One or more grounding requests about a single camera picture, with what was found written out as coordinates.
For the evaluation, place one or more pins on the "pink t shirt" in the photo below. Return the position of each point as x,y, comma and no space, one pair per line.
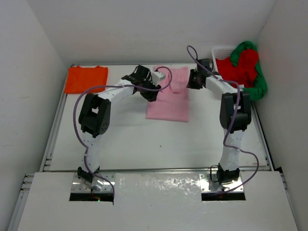
172,103

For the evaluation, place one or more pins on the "green t shirt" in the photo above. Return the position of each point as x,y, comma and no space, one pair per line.
259,88

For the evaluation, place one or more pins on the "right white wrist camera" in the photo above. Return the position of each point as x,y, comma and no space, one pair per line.
205,63

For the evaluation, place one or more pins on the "white plastic bin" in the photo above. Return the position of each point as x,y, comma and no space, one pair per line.
221,52

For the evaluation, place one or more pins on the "red t shirt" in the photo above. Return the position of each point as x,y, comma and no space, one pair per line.
244,73

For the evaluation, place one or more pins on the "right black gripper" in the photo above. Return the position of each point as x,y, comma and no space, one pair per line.
191,84

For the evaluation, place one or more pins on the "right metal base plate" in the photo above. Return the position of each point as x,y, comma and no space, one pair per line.
209,184

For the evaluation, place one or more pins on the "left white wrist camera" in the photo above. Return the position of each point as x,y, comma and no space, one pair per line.
158,77

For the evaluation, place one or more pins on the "orange t shirt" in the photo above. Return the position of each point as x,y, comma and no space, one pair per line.
80,78

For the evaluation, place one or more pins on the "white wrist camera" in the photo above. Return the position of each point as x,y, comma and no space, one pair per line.
205,63
158,77

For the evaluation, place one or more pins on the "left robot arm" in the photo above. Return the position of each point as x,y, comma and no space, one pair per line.
95,114

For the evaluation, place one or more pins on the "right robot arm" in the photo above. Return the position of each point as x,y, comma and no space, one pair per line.
234,117

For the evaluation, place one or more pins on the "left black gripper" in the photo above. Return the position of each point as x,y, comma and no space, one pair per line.
151,96

